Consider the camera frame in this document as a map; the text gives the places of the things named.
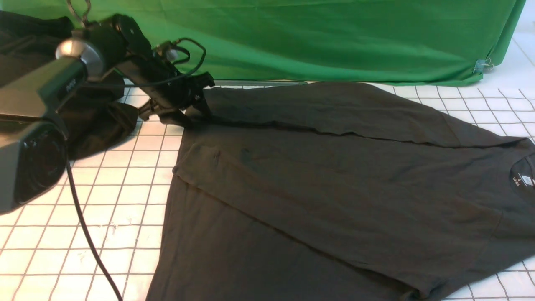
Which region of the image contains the black cloth pile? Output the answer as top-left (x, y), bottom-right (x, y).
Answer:
top-left (0, 11), bottom-right (138, 160)

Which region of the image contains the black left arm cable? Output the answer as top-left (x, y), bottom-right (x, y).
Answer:
top-left (65, 161), bottom-right (124, 301)

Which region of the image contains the blue binder clip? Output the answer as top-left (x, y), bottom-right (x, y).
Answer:
top-left (473, 58), bottom-right (494, 74)

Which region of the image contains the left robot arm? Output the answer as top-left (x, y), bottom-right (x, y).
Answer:
top-left (1, 12), bottom-right (215, 214)

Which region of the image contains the green backdrop cloth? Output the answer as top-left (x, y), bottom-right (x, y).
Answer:
top-left (0, 0), bottom-right (527, 87)

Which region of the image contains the gray long-sleeve top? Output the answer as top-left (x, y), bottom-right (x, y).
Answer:
top-left (146, 82), bottom-right (534, 301)

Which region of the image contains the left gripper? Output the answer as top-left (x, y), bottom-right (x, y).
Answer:
top-left (119, 56), bottom-right (215, 128)

